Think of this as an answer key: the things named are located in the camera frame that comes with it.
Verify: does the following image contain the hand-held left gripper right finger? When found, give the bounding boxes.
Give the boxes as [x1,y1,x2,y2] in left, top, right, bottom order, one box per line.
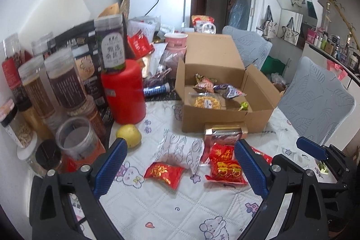
[234,139,328,240]

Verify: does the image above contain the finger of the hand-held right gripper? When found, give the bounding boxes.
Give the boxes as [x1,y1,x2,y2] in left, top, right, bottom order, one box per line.
[297,137,348,162]
[315,171,349,192]

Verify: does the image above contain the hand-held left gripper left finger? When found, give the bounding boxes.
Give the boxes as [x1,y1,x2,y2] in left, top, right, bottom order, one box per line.
[29,138,128,240]

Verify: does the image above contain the long red snack packet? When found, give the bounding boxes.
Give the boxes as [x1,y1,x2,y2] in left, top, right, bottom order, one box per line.
[251,146,273,165]

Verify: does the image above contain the red foil snack packet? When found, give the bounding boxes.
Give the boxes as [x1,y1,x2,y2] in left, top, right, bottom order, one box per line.
[205,160,248,184]
[209,143,236,163]

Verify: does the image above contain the gold snack box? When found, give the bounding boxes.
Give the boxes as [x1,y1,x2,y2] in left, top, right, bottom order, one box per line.
[204,122,248,145]

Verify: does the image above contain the small red candy packet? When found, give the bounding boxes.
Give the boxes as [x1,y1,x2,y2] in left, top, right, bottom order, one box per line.
[144,162,186,190]

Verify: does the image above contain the brown cardboard box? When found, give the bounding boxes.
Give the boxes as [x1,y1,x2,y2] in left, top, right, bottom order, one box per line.
[175,33,282,134]

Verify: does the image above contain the white printed snack packet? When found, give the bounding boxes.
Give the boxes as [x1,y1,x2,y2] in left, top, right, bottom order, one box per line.
[153,130,205,176]

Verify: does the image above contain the yellow ring cracker packet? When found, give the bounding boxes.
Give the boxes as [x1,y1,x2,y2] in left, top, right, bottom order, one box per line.
[189,93,225,110]

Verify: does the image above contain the silver snack packet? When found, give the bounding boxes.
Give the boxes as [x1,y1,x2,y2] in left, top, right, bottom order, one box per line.
[214,83,247,99]

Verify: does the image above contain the clear bag of dark snacks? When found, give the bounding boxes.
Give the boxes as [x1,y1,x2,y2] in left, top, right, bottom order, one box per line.
[159,48,187,80]

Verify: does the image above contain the yellow lemon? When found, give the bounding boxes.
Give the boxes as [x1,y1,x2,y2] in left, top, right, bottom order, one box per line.
[117,124,142,148]

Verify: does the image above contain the grey leaf-pattern chair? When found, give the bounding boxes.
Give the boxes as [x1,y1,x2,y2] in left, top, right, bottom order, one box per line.
[222,26,273,69]
[277,57,355,146]

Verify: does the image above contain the white printed quilted tablecloth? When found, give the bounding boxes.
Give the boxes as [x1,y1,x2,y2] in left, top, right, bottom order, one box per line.
[67,99,338,240]

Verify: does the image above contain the plastic bag of goods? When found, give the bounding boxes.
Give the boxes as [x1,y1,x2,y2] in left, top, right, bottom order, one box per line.
[271,73,287,91]

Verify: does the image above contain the red plastic canister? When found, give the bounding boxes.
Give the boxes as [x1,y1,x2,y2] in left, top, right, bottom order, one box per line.
[101,59,147,125]

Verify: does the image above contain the pink gift box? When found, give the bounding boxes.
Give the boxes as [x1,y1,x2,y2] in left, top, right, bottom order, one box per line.
[326,58,348,80]

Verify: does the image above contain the green bag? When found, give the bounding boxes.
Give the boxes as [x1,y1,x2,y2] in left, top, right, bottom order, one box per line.
[260,56,286,76]

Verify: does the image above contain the blue tube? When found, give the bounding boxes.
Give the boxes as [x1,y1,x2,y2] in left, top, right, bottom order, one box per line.
[143,83,171,96]

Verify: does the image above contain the cluster of clear food jars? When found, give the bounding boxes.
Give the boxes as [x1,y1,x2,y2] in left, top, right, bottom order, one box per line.
[0,15,126,173]

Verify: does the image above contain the row of toiletry bottles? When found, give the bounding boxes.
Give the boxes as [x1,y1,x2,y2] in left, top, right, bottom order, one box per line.
[306,28,360,72]

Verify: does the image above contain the black stand-up pouch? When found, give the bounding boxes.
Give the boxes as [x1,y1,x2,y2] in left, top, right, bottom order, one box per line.
[55,21,107,122]

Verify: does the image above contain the canvas tote bag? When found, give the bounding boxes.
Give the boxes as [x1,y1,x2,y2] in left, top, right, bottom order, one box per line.
[263,6,277,38]

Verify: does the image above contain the red foil bag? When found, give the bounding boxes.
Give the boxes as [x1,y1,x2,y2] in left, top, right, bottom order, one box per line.
[128,33,155,59]

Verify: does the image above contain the white plastic basket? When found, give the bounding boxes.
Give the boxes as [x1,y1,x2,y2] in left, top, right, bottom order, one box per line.
[128,21,158,42]

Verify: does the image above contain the stacked pink paper bowls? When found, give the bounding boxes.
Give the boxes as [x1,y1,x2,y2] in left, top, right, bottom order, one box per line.
[164,33,188,52]

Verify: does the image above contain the red and white snack bag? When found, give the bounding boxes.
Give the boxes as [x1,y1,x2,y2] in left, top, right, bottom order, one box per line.
[191,15,216,34]

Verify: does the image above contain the blue plastic cover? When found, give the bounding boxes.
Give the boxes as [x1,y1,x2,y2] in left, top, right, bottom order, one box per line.
[229,0,249,27]

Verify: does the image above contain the brown paper bag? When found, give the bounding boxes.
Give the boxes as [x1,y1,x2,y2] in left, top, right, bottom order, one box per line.
[98,2,121,17]

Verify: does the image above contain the round woven mat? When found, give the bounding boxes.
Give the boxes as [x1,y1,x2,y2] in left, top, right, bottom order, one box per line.
[120,0,131,21]

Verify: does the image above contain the white foam board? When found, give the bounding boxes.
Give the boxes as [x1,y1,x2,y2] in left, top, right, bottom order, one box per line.
[17,0,91,41]

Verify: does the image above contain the white fridge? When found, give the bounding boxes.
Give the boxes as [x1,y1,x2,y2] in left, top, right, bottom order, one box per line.
[124,0,193,29]

